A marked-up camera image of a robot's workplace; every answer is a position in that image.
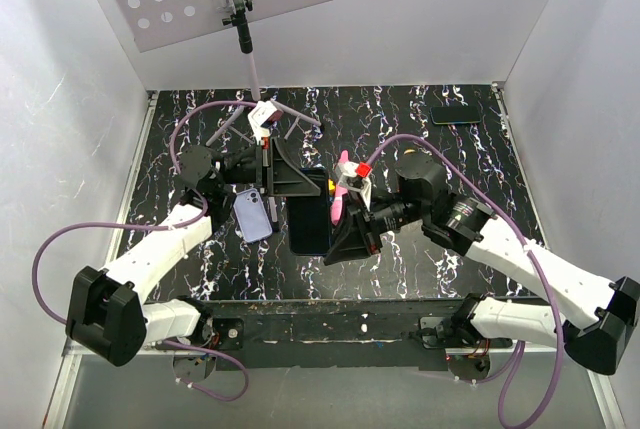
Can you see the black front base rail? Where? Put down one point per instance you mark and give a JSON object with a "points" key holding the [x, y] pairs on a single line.
{"points": [[342, 333]]}

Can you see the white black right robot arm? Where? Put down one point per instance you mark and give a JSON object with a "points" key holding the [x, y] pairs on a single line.
{"points": [[590, 317]]}

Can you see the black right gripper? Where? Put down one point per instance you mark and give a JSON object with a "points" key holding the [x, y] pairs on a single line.
{"points": [[355, 237]]}

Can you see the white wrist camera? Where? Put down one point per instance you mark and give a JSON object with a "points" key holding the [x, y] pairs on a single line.
{"points": [[354, 177], [261, 118]]}

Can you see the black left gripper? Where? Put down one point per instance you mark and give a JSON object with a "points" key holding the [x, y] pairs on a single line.
{"points": [[283, 177]]}

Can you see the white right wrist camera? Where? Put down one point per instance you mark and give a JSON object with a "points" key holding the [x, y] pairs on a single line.
{"points": [[354, 177]]}

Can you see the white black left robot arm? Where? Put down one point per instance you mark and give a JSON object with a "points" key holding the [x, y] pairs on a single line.
{"points": [[109, 311]]}

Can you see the teal smartphone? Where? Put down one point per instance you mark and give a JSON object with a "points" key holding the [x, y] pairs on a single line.
{"points": [[455, 115]]}

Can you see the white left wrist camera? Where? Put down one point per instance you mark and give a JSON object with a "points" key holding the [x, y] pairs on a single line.
{"points": [[261, 118]]}

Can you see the pink marker pen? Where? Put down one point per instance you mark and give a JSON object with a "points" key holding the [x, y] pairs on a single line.
{"points": [[337, 204]]}

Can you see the lilac phone case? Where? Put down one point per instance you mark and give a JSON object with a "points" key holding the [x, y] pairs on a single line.
{"points": [[251, 216]]}

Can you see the lilac tripod stand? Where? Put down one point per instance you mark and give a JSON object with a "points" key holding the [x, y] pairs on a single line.
{"points": [[250, 79]]}

